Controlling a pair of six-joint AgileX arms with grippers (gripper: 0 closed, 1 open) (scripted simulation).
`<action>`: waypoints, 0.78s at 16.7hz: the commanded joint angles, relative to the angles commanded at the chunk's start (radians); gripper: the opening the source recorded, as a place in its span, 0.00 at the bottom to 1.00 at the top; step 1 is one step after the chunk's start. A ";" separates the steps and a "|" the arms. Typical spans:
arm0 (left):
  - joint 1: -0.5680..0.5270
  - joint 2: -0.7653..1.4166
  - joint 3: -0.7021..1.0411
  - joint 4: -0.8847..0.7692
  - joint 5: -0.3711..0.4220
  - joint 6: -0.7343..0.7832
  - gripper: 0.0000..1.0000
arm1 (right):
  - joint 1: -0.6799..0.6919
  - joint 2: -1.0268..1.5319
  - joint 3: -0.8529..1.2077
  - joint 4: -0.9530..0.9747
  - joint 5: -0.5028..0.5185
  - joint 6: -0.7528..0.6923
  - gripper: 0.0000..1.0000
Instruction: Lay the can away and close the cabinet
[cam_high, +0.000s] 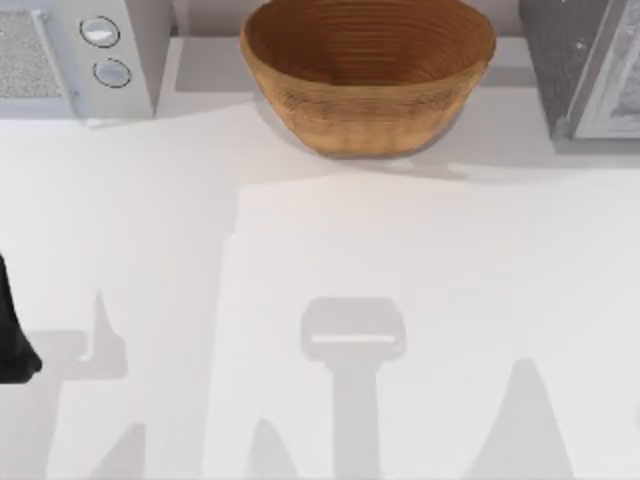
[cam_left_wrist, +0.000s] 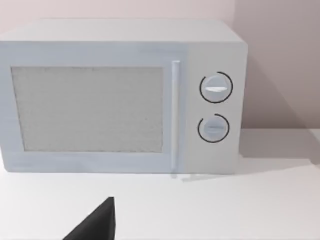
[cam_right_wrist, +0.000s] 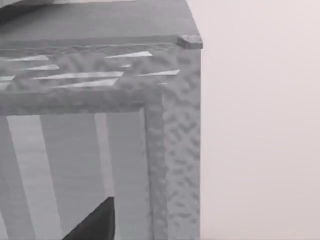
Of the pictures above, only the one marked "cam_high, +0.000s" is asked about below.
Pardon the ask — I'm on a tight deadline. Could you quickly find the brown woven basket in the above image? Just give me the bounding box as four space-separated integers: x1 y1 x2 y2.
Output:
239 0 498 161

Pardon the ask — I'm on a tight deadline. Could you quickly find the round grey microwave knob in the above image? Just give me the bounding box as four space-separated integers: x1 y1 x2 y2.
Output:
79 15 122 49
92 57 133 89

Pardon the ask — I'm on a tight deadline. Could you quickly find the pale microwave oven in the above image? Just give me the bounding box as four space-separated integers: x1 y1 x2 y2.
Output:
0 0 176 121

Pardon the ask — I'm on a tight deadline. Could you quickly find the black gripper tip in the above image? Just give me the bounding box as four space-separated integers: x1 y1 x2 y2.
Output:
0 255 43 385

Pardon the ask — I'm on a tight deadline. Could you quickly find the grey cabinet door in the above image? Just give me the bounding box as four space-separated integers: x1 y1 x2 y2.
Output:
571 0 640 141

